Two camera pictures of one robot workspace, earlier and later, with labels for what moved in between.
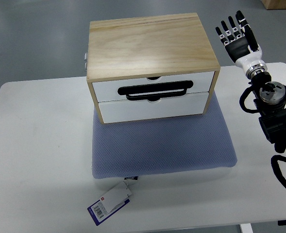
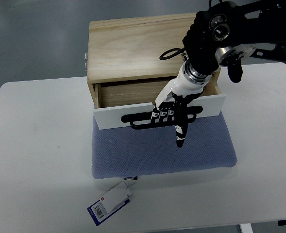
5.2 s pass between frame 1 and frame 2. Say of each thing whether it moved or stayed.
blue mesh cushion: stayed
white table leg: stayed
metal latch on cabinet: stayed
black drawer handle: moved
